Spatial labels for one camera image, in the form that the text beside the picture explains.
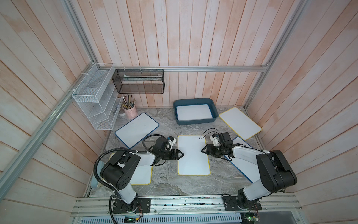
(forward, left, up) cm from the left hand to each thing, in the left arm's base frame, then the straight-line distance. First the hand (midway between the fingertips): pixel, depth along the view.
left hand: (180, 156), depth 90 cm
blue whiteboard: (+43, -13, -2) cm, 44 cm away
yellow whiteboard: (-4, -9, -1) cm, 10 cm away
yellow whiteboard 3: (+26, -52, -2) cm, 58 cm away
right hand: (+5, -17, -1) cm, 18 cm away
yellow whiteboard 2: (-12, +23, -1) cm, 26 cm away
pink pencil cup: (+36, +39, +14) cm, 55 cm away
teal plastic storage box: (+48, -28, +3) cm, 56 cm away
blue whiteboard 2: (+24, +34, -3) cm, 41 cm away
